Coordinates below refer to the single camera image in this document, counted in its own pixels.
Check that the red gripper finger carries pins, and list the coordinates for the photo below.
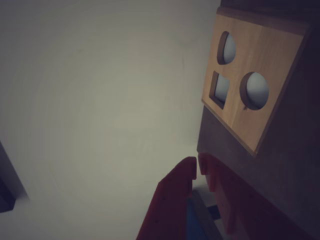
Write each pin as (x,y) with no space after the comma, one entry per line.
(245,212)
(170,207)

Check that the bright blue object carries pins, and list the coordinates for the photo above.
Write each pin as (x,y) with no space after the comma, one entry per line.
(192,225)

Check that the wooden shape sorter box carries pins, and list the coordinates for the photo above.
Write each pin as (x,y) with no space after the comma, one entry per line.
(262,55)

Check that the black post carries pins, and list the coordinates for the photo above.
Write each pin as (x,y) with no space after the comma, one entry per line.
(213,212)

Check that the grey beam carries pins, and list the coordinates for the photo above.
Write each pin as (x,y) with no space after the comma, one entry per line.
(203,217)

